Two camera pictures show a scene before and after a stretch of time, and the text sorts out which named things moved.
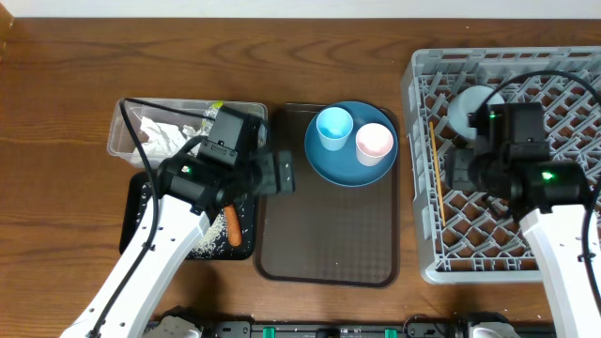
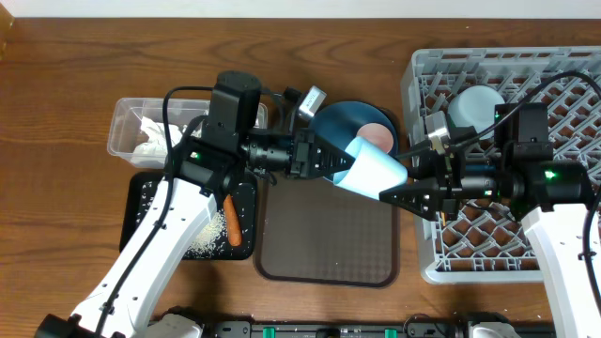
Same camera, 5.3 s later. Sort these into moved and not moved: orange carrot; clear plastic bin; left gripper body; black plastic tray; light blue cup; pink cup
Moved: light blue cup; left gripper body
Not moved: black plastic tray; orange carrot; pink cup; clear plastic bin
